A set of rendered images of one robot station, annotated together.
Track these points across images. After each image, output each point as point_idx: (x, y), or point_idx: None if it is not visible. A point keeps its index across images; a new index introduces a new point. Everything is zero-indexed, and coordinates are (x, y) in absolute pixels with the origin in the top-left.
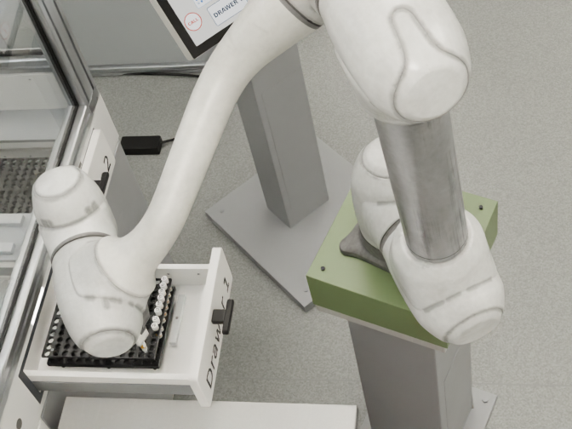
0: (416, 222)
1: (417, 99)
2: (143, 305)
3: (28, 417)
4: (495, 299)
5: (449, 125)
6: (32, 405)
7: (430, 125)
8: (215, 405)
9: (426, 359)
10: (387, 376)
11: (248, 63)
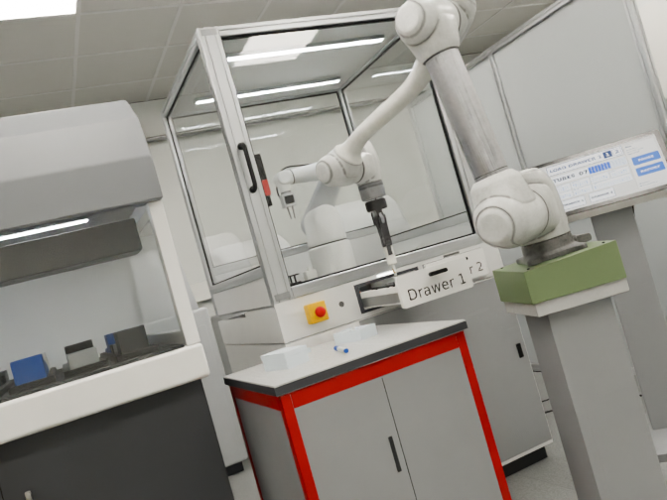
0: (460, 143)
1: (401, 21)
2: (342, 164)
3: (349, 309)
4: (503, 204)
5: (457, 70)
6: (355, 308)
7: (438, 62)
8: (417, 322)
9: (556, 355)
10: (556, 398)
11: (413, 74)
